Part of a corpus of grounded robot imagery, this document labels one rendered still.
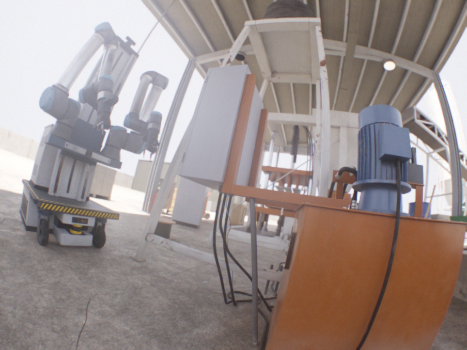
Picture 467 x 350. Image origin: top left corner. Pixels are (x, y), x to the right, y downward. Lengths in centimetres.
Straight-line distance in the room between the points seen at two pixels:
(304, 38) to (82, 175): 256
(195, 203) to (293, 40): 341
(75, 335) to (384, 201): 112
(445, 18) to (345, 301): 564
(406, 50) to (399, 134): 544
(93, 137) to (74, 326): 134
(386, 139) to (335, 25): 507
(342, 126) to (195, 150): 357
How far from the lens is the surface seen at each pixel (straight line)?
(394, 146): 72
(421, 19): 562
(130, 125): 141
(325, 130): 130
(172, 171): 145
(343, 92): 607
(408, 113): 623
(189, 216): 414
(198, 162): 84
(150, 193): 486
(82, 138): 167
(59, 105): 139
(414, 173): 108
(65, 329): 83
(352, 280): 68
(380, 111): 83
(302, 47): 253
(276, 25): 225
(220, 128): 85
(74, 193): 177
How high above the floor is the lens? 55
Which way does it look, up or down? 10 degrees up
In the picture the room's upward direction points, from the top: 11 degrees clockwise
